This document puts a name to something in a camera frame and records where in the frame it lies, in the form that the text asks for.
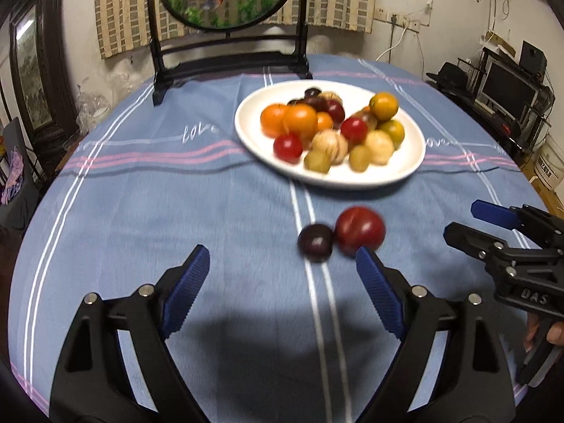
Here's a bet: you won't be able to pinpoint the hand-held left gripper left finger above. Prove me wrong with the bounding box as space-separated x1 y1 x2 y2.
48 244 211 423

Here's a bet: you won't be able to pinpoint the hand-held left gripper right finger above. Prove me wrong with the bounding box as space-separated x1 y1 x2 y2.
355 246 516 423

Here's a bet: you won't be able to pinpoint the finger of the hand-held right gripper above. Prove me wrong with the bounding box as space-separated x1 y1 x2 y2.
443 222 521 280
470 200 564 252

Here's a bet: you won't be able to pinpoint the red plum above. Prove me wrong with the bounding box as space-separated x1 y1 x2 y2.
325 99 346 125
334 206 387 257

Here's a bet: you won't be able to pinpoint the white oval plate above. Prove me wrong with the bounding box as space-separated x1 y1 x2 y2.
234 80 427 191

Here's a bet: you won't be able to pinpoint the green-orange tangerine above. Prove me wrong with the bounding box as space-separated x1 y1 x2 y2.
379 120 405 149

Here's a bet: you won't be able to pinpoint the tan longan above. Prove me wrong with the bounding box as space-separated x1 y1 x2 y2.
349 145 373 172
304 149 332 174

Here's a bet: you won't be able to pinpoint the yellow-orange tangerine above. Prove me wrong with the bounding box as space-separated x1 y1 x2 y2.
369 92 399 121

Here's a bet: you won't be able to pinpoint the brown passion fruit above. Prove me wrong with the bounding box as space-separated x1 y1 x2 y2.
350 108 379 129

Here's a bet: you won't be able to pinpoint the red cherry tomato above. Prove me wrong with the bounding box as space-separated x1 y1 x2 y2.
340 117 369 145
273 133 304 164

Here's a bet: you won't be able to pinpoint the large orange mandarin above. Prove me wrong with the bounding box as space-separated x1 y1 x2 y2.
283 104 319 138

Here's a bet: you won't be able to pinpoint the medium orange mandarin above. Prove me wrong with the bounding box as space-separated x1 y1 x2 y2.
260 103 292 138

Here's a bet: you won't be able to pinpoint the person's right hand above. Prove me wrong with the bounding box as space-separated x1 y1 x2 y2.
524 312 564 353

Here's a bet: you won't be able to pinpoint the cardboard box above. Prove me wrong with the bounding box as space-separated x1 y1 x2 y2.
526 172 564 212

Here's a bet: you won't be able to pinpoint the white bucket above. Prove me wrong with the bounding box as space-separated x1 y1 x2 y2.
534 134 564 188

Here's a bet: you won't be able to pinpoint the blue striped tablecloth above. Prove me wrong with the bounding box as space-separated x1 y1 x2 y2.
8 53 551 423

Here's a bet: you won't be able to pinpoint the computer monitor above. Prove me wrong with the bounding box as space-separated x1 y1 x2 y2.
480 59 542 117

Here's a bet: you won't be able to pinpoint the black hat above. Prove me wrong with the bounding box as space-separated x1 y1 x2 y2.
425 62 468 93

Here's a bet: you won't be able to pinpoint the black speaker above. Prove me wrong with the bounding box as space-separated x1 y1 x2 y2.
520 41 548 73

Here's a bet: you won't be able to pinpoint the clear plastic bags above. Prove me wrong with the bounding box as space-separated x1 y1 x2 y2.
77 90 111 128

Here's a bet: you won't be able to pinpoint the purple cloth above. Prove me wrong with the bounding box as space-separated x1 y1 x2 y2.
0 145 27 206

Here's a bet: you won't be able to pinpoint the checked beige curtain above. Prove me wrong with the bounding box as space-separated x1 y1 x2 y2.
93 0 379 60

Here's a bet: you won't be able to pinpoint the dark wooden framed painting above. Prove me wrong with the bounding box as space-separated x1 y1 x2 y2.
9 2 80 155

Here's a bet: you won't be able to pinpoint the white power cable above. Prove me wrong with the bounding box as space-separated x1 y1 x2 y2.
374 24 408 61

